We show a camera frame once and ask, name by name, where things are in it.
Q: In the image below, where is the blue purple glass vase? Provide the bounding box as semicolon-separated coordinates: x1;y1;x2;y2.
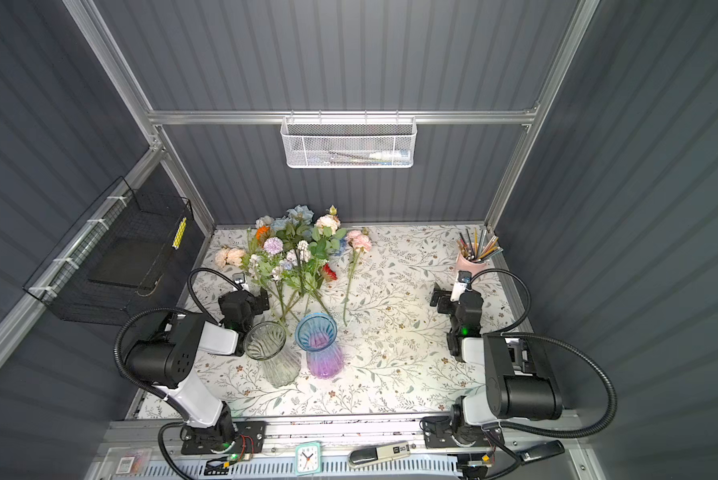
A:
294;313;344;379

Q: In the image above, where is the cream peach rose stem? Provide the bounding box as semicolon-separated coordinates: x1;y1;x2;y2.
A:
311;206;344;254

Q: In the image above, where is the pink rose stem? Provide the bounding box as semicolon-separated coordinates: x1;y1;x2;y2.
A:
342;228;373;325

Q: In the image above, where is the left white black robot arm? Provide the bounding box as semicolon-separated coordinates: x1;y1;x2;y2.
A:
114;290;269;459

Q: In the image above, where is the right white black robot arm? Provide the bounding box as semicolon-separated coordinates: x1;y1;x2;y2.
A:
427;285;563;447

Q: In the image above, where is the clear ribbed glass vase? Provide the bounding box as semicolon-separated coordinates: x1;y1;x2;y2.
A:
243;321;301;388

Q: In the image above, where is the pink pencil cup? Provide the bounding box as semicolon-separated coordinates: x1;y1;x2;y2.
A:
454;253;490;282

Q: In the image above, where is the pale pink peony flower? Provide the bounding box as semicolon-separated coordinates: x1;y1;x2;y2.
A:
214;247;246;269

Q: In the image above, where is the purple pompom flower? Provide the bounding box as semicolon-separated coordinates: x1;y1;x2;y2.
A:
263;236;284;255

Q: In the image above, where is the lilac small blossom sprig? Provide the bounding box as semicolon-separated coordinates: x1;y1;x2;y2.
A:
272;240;312;281

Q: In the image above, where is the orange flower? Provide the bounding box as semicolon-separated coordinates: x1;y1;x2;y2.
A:
255;225;271;243

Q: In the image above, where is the floral patterned table mat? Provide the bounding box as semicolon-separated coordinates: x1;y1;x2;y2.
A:
135;223;555;420

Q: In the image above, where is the red flower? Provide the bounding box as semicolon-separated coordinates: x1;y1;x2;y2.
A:
321;263;337;282

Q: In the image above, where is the light blue flower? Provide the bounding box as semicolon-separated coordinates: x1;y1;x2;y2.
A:
271;205;314;232

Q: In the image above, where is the blue hydrangea flower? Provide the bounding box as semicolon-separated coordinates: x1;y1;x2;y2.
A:
332;237;348;258

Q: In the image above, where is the black flat device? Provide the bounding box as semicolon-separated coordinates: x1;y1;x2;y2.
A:
518;440;565;464

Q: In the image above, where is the small green alarm clock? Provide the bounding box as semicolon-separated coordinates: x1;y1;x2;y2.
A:
294;442;323;476

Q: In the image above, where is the grey stapler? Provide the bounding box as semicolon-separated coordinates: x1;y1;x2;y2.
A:
348;441;411;469

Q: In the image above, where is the right black corrugated cable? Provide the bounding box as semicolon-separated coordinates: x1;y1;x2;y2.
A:
466;267;619;439

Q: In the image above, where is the black wire basket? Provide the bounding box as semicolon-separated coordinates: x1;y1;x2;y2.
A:
23;169;205;325

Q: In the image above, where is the white wire mesh basket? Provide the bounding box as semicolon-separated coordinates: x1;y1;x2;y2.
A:
280;116;418;169

